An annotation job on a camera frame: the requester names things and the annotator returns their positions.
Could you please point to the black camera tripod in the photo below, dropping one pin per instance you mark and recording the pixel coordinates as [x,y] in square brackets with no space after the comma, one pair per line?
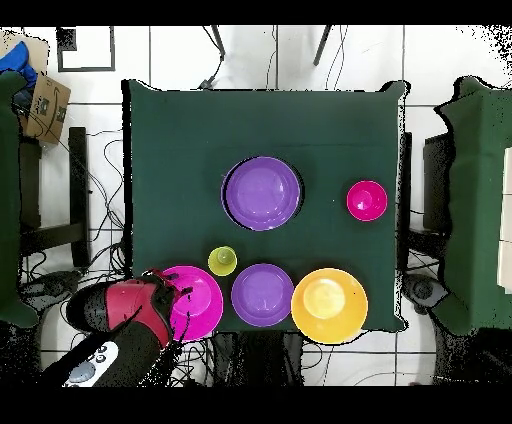
[218,42]

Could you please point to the dark green tablecloth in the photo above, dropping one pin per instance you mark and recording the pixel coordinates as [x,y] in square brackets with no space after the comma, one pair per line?
[240,120]

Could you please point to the large pink bowl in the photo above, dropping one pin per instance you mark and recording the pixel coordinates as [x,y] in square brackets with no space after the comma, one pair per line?
[204,300]

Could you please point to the black wooden stand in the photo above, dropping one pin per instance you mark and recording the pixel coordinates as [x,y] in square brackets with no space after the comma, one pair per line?
[78,180]
[438,180]

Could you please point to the green cloth side table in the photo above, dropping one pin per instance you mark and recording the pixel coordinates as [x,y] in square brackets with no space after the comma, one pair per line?
[480,160]
[8,200]

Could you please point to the grey pedestal leg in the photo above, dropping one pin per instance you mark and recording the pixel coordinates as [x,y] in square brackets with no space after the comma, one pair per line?
[48,284]
[424,290]

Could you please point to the small red bowl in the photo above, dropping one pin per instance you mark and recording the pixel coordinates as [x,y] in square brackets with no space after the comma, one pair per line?
[367,200]

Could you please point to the blue cloth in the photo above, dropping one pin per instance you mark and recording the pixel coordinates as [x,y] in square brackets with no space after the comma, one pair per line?
[18,60]

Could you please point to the yellow cup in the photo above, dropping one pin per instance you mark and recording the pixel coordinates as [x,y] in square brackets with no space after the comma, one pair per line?
[222,260]

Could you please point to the large yellow bowl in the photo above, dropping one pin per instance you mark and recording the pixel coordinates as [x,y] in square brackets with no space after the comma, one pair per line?
[329,306]

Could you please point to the cardboard box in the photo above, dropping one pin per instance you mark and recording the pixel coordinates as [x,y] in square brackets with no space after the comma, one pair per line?
[48,108]

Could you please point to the purple bowl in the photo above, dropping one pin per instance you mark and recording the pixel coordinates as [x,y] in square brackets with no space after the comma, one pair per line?
[262,194]
[262,296]

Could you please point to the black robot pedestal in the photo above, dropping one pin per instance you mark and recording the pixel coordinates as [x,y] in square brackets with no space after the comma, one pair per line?
[260,360]

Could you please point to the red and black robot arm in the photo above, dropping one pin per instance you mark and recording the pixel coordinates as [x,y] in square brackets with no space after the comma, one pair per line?
[128,304]

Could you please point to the white box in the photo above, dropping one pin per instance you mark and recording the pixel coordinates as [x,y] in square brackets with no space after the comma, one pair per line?
[506,240]

